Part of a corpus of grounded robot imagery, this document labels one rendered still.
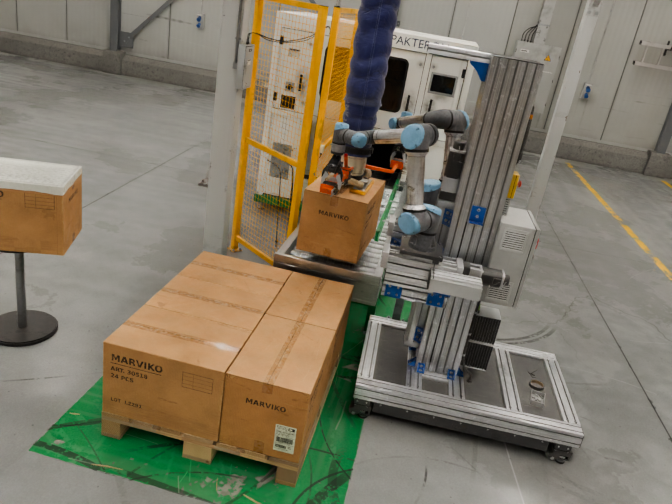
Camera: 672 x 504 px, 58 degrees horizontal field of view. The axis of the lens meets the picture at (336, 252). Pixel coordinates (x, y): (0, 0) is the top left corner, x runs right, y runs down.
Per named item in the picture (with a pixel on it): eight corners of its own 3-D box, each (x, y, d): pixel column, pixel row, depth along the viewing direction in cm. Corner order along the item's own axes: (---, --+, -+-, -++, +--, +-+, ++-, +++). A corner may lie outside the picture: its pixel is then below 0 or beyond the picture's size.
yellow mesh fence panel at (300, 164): (225, 247, 532) (250, -9, 452) (235, 245, 539) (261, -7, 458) (283, 289, 475) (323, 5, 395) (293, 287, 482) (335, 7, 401)
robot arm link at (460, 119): (429, 200, 366) (439, 108, 354) (448, 200, 374) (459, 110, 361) (442, 203, 356) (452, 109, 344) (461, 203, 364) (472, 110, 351)
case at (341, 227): (321, 221, 435) (330, 168, 420) (374, 234, 428) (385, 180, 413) (295, 248, 381) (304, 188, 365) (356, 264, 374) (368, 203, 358)
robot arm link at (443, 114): (436, 127, 340) (387, 132, 383) (451, 128, 346) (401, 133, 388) (436, 107, 339) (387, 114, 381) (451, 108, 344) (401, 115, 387)
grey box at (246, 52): (244, 85, 438) (248, 43, 427) (251, 87, 438) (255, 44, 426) (235, 88, 420) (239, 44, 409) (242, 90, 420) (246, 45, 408)
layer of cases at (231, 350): (199, 304, 403) (203, 250, 388) (343, 339, 392) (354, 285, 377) (102, 411, 294) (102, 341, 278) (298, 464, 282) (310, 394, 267)
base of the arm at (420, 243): (436, 244, 324) (440, 227, 320) (436, 254, 310) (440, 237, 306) (408, 238, 325) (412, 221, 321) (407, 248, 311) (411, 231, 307)
